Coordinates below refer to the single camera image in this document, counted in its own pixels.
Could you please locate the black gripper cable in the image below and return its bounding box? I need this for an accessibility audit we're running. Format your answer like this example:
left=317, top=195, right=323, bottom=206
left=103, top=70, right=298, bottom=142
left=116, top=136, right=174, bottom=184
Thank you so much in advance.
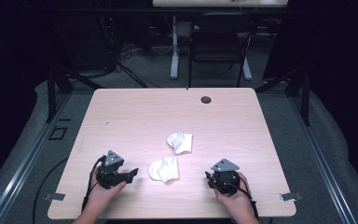
left=81, top=156, right=106, bottom=213
left=238, top=176, right=260, bottom=220

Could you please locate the black cable on floor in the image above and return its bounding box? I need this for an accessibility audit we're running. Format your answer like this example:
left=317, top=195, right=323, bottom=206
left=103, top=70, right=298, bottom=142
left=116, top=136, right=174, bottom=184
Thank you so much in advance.
left=32, top=157, right=69, bottom=224

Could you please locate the aluminium floor rail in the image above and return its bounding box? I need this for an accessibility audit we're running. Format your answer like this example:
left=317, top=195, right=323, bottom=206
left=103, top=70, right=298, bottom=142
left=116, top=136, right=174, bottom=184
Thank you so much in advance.
left=287, top=92, right=358, bottom=224
left=0, top=92, right=73, bottom=224

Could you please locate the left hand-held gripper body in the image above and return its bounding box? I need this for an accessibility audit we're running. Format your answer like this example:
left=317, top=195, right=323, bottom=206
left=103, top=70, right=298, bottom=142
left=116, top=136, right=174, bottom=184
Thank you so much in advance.
left=96, top=149, right=129, bottom=190

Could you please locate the person's right hand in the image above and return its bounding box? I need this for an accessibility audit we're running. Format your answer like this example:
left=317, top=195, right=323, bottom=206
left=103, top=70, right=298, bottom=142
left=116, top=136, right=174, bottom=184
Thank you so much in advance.
left=213, top=172, right=257, bottom=220

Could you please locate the person's left hand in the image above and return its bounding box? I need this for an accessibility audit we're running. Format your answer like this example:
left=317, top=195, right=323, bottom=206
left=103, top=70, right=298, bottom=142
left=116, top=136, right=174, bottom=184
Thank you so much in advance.
left=83, top=167, right=128, bottom=216

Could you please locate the bundle of floor cables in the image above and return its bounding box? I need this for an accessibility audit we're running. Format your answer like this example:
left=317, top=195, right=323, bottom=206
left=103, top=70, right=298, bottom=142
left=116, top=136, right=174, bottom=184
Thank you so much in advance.
left=115, top=43, right=162, bottom=89

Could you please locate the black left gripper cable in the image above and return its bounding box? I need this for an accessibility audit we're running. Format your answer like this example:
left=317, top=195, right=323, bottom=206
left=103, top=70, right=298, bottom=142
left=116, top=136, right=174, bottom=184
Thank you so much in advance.
left=81, top=156, right=106, bottom=213

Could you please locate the white sock with grey print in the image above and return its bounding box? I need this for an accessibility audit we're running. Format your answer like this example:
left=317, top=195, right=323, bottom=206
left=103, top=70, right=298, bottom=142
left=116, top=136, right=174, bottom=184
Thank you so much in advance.
left=147, top=156, right=180, bottom=184

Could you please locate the grey metal table bracket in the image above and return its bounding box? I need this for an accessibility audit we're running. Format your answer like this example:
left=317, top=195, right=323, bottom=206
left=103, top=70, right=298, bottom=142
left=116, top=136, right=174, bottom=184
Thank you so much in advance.
left=279, top=191, right=303, bottom=202
left=42, top=192, right=66, bottom=202

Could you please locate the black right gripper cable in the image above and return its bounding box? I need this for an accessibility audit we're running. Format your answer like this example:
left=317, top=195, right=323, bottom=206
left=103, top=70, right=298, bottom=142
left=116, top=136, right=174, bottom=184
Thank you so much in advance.
left=238, top=176, right=260, bottom=220

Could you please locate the white desk with white legs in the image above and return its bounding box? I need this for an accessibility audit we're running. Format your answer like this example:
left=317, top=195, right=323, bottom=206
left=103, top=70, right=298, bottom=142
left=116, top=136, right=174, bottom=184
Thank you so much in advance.
left=152, top=0, right=289, bottom=81

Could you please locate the dark equipment rack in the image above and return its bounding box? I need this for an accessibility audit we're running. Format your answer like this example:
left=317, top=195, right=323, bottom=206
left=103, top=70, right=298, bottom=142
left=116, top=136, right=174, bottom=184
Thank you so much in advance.
left=52, top=12, right=119, bottom=71

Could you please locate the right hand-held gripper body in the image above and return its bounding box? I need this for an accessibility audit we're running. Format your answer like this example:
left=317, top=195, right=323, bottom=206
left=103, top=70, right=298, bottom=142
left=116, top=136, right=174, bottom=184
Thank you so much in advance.
left=210, top=158, right=241, bottom=197

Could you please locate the black metal stand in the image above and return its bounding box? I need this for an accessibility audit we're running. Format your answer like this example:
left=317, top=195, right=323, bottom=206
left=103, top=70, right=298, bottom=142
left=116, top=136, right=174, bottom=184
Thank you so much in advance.
left=45, top=62, right=103, bottom=124
left=255, top=64, right=311, bottom=127

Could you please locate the black folding chair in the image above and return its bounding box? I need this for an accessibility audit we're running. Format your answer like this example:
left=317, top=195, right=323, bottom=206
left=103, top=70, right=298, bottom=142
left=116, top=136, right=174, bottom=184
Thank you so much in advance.
left=186, top=12, right=260, bottom=88

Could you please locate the plain white sock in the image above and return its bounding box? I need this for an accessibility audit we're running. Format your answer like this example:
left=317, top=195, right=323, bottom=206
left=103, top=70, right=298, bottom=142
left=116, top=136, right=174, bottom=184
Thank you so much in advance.
left=166, top=132, right=194, bottom=155

